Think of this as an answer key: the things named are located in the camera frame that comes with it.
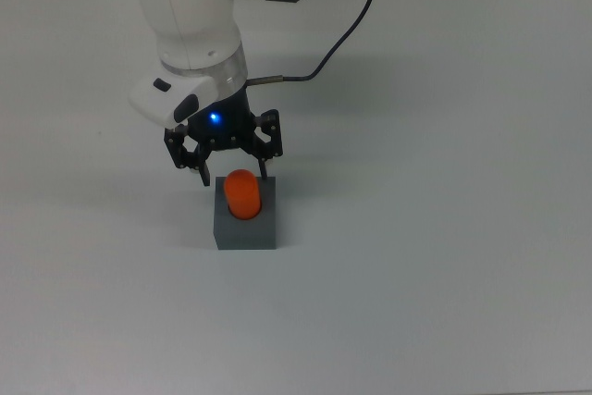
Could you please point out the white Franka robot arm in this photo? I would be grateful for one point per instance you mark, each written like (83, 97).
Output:
(189, 11)

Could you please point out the orange cylinder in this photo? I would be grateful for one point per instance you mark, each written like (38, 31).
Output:
(242, 196)

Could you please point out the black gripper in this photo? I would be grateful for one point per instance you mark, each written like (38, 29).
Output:
(226, 127)

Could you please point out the grey block with round hole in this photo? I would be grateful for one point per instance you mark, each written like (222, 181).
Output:
(245, 230)

